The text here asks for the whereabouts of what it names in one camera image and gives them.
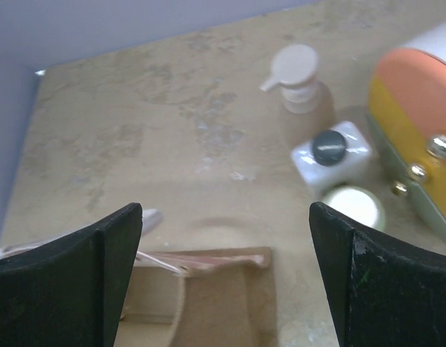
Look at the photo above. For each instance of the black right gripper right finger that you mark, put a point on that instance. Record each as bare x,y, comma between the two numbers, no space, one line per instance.
381,291

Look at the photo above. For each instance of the white rectangular bottle grey cap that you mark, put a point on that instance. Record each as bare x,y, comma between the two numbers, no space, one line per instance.
335,156

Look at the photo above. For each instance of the brown burlap canvas bag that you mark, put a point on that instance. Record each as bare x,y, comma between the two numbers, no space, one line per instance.
216,297

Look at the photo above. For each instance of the beige pump dispenser bottle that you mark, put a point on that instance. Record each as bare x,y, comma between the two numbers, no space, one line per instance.
307,105

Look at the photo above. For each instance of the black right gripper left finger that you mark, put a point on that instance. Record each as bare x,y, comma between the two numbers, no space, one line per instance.
71,291

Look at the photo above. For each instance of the white cylinder orange yellow end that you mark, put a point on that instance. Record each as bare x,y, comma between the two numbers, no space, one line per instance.
407,120

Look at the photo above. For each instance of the pale green lotion bottle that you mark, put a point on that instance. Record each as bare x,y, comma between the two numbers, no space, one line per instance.
358,204

